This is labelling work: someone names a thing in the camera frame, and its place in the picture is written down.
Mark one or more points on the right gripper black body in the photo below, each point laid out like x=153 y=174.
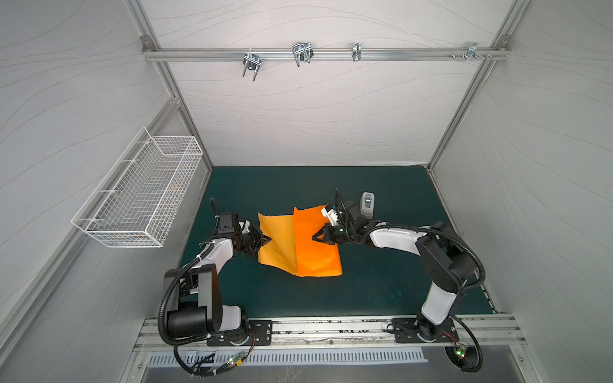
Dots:
x=333 y=232

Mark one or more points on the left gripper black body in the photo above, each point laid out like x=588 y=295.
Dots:
x=251 y=240

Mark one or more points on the orange wrapping paper sheet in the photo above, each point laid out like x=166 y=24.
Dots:
x=292 y=248

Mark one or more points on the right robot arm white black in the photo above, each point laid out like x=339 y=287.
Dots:
x=454 y=268

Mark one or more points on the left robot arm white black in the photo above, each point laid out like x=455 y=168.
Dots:
x=191 y=309

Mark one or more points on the green table mat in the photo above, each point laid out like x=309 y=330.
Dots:
x=374 y=281

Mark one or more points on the white vent strip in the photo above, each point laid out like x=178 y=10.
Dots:
x=283 y=357

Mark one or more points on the metal u-bolt clamp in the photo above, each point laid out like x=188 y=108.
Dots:
x=302 y=52
x=252 y=63

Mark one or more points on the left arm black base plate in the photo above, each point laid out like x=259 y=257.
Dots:
x=258 y=333

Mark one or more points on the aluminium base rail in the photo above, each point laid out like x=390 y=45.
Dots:
x=363 y=331

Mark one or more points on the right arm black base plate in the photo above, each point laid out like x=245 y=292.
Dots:
x=407 y=330

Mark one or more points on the white wire basket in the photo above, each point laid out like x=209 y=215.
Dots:
x=137 y=201

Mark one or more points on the aluminium cross rail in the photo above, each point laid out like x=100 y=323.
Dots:
x=320 y=54

